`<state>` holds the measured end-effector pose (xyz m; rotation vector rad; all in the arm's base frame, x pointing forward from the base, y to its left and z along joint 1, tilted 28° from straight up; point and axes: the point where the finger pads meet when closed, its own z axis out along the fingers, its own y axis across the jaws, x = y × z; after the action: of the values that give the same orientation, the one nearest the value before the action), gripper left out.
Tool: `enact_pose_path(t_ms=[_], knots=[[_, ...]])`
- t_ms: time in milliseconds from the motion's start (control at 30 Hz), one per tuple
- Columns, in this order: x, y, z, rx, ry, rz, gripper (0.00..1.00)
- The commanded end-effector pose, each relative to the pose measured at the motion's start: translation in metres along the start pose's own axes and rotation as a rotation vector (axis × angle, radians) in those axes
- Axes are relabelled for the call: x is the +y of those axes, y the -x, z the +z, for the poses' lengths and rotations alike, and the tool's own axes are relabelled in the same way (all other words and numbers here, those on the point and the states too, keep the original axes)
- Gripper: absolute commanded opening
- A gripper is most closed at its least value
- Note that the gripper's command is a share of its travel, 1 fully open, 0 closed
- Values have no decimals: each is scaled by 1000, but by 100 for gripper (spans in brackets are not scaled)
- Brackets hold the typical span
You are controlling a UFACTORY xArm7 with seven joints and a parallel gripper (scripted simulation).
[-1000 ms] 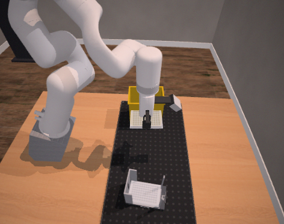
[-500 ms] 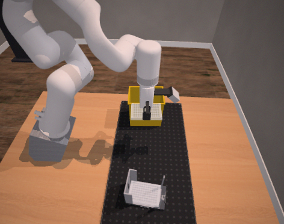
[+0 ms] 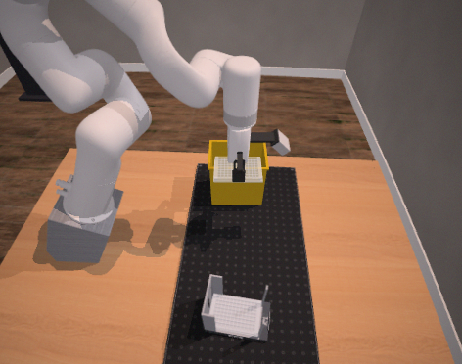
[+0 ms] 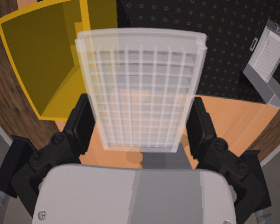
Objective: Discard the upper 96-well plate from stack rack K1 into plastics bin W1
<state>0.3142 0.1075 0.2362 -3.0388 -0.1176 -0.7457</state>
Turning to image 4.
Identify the yellow plastics bin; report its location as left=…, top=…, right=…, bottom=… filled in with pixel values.
left=0, top=0, right=118, bottom=121

